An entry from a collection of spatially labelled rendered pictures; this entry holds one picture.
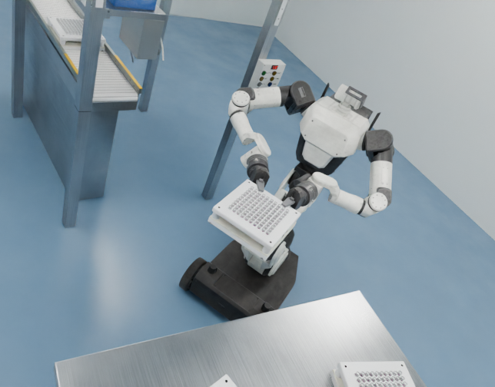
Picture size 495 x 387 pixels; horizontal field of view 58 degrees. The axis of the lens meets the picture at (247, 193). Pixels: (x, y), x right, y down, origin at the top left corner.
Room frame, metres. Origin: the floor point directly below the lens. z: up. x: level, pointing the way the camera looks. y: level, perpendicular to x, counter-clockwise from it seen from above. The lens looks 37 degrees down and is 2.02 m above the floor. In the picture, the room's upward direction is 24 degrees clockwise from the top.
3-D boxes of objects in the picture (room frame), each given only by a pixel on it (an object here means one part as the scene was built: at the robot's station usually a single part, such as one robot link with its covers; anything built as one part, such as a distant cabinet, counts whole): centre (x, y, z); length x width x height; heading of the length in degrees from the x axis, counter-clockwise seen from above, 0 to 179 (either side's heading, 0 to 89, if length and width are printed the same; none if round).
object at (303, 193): (1.43, -0.19, 1.03); 0.12 x 0.10 x 0.13; 157
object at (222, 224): (1.24, -0.06, 0.99); 0.24 x 0.24 x 0.02; 74
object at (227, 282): (1.83, -0.23, 0.19); 0.64 x 0.52 x 0.33; 164
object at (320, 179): (1.56, -0.28, 1.04); 0.13 x 0.07 x 0.09; 92
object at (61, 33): (2.26, 1.25, 0.89); 0.25 x 0.24 x 0.02; 140
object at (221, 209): (1.24, -0.06, 1.03); 0.25 x 0.24 x 0.02; 74
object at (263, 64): (2.47, 0.17, 0.97); 0.17 x 0.06 x 0.26; 140
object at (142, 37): (2.04, 0.80, 1.14); 0.22 x 0.11 x 0.20; 50
